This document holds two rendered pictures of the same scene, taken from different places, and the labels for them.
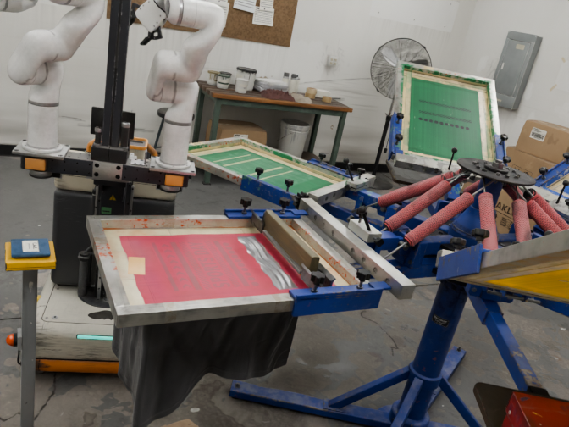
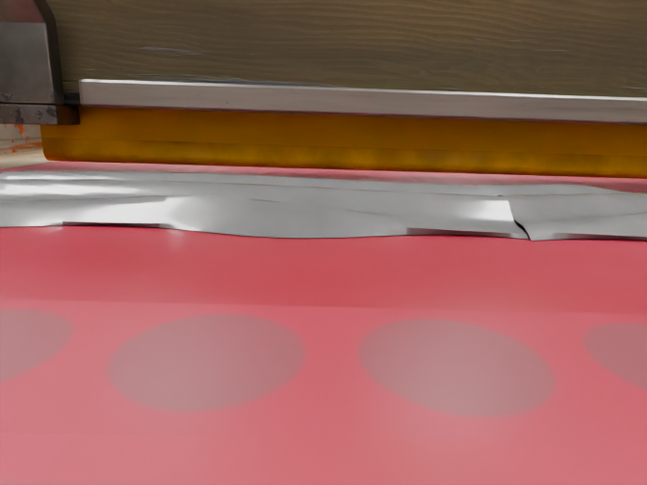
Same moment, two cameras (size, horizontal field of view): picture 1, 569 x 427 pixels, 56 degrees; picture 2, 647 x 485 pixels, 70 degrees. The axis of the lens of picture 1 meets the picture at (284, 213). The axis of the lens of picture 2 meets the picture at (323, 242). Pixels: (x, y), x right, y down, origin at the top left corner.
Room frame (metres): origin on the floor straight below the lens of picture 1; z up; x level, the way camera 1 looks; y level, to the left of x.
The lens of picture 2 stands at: (1.57, 0.18, 0.98)
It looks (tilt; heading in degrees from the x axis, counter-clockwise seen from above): 15 degrees down; 299
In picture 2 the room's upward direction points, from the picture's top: 2 degrees clockwise
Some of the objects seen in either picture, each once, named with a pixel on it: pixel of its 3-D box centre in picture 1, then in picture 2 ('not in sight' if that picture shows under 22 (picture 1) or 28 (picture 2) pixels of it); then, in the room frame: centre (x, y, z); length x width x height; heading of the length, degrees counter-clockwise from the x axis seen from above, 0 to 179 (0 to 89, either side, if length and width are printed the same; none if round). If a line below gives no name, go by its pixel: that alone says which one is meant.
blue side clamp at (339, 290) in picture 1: (335, 297); not in sight; (1.41, -0.20, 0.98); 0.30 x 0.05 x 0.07; 120
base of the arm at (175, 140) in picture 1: (175, 141); not in sight; (1.86, 0.44, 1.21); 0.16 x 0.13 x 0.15; 15
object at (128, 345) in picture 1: (128, 329); not in sight; (1.39, 0.40, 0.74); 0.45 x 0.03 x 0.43; 30
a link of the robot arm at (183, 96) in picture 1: (178, 99); not in sight; (1.84, 0.44, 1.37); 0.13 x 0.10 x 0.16; 117
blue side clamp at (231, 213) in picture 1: (262, 219); not in sight; (1.89, 0.08, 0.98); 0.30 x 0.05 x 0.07; 120
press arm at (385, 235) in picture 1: (374, 241); not in sight; (1.81, -0.34, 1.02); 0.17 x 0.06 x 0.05; 120
